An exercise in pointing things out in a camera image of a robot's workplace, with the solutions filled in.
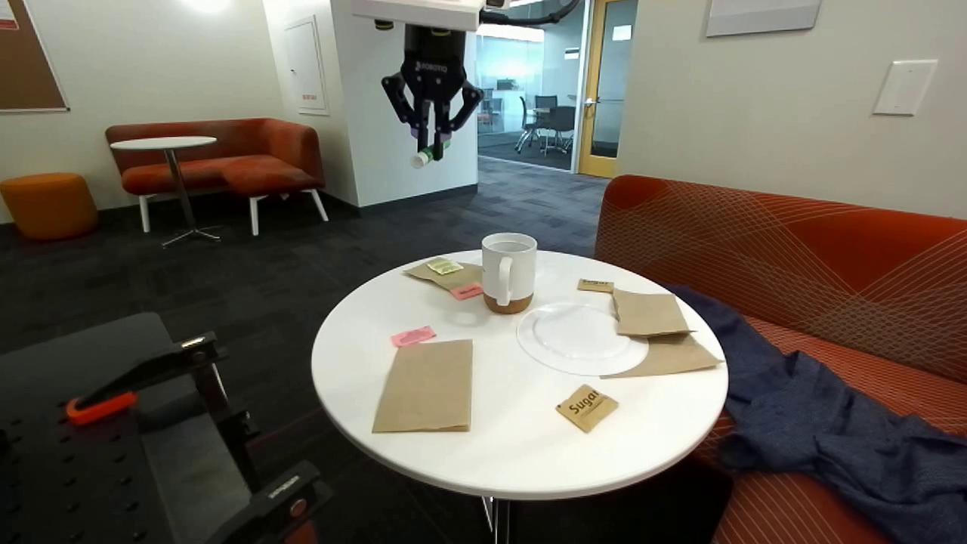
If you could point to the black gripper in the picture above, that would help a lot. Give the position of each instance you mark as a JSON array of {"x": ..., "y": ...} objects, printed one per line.
[{"x": 434, "y": 67}]

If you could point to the green marker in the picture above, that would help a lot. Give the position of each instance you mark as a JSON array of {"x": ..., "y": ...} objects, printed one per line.
[{"x": 426, "y": 149}]

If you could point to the white mug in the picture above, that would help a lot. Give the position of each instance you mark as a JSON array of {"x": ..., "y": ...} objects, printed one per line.
[{"x": 509, "y": 271}]

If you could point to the pink packet near mug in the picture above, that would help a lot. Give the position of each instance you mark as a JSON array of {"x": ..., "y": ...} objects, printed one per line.
[{"x": 471, "y": 291}]

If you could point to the yellow sweetener packet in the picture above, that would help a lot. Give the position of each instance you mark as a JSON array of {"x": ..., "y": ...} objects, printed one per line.
[{"x": 445, "y": 268}]

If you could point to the brown napkin with yellow packet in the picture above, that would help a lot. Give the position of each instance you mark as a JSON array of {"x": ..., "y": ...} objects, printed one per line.
[{"x": 467, "y": 277}]

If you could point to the distant orange sofa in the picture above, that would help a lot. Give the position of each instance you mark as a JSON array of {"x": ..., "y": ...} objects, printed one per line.
[{"x": 249, "y": 159}]

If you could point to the pink packet near bag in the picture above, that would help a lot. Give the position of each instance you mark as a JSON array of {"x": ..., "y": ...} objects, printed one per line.
[{"x": 413, "y": 338}]

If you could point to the tiny brown packet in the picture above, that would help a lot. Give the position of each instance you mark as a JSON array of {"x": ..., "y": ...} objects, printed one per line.
[{"x": 592, "y": 285}]

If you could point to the distant round white table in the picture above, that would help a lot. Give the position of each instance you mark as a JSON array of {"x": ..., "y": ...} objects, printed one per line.
[{"x": 171, "y": 149}]

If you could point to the large brown paper bag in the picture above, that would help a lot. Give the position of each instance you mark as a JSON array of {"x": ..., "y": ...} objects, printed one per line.
[{"x": 426, "y": 387}]

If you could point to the brown napkin upper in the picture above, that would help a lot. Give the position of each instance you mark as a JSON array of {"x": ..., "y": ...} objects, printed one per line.
[{"x": 648, "y": 315}]

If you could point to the brown napkin under lid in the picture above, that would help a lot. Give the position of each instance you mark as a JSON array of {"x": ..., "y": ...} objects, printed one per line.
[{"x": 673, "y": 356}]

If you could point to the small brown sugar packet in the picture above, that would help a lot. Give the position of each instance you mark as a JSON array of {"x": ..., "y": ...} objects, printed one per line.
[{"x": 587, "y": 409}]

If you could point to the orange round ottoman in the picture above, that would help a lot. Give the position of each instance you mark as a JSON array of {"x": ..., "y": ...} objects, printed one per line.
[{"x": 48, "y": 208}]

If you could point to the dark blue cloth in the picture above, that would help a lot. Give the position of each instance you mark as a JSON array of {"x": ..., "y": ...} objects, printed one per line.
[{"x": 797, "y": 414}]

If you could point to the orange corner sofa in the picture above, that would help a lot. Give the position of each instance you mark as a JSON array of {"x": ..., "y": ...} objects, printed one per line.
[{"x": 876, "y": 298}]

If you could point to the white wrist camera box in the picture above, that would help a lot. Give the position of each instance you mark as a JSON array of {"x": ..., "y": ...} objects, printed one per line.
[{"x": 423, "y": 13}]

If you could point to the wall sign plaque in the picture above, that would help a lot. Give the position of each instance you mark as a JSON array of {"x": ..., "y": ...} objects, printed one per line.
[{"x": 761, "y": 17}]

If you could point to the brown corkboard on wall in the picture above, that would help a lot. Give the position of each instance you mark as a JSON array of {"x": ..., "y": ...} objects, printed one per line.
[{"x": 25, "y": 73}]

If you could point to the orange handled clamp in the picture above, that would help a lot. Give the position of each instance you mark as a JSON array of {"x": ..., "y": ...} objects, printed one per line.
[{"x": 121, "y": 390}]

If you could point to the white wall switch plate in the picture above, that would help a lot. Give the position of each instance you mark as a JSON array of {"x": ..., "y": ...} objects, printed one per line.
[{"x": 904, "y": 86}]

